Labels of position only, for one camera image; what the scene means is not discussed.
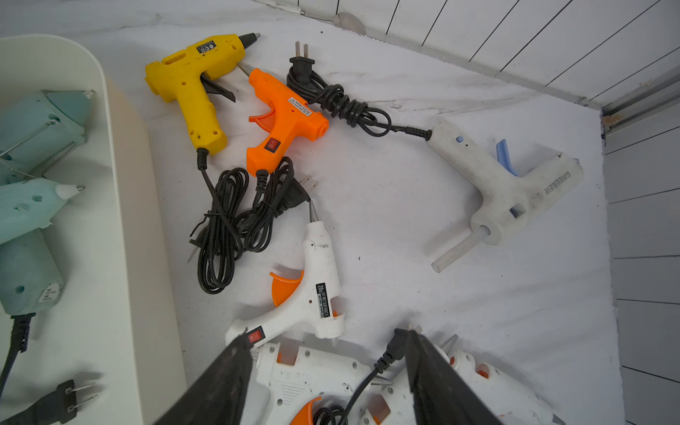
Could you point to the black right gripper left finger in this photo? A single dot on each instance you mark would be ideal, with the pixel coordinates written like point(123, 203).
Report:
point(219, 395)

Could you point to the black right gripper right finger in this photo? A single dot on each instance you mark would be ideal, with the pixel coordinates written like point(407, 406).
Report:
point(440, 396)

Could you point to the cream storage tray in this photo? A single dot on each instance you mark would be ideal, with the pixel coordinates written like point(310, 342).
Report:
point(114, 330)

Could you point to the large mint glue gun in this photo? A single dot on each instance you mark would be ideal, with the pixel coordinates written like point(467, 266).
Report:
point(45, 125)

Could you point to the white glue gun orange trigger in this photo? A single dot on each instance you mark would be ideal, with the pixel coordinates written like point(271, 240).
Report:
point(303, 301)

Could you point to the dirty white Greeler glue gun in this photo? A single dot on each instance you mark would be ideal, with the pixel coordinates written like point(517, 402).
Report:
point(510, 201)

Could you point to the yellow glue gun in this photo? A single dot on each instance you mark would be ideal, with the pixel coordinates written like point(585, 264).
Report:
point(189, 77)

